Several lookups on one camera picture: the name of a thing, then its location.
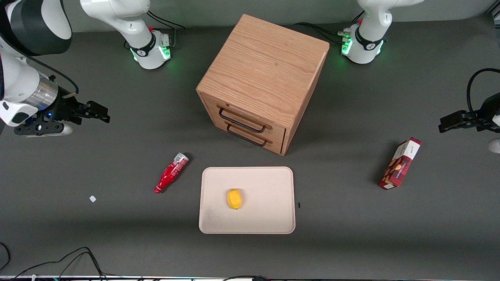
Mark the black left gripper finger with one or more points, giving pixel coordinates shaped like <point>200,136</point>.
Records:
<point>453,116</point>
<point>453,127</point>

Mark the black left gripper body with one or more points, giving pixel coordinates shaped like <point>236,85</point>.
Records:
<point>485,113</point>

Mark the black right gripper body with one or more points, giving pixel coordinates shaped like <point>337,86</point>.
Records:
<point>65,108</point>

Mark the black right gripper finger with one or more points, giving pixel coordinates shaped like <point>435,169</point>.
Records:
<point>95,118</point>
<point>97,108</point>

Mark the red coke bottle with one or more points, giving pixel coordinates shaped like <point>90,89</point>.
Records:
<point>170,173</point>

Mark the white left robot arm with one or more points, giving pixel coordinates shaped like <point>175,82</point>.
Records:
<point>367,35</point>

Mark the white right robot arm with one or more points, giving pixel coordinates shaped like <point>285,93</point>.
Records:
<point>19,80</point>

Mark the beige rectangular tray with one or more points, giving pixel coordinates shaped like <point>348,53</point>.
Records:
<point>265,203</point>

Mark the red snack box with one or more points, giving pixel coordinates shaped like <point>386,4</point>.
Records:
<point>398,166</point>

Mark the yellow lemon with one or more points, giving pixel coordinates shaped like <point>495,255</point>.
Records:
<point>234,199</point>

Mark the wooden drawer cabinet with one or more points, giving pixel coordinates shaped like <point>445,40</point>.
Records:
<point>265,66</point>

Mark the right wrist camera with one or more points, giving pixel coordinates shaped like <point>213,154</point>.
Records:
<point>43,129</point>

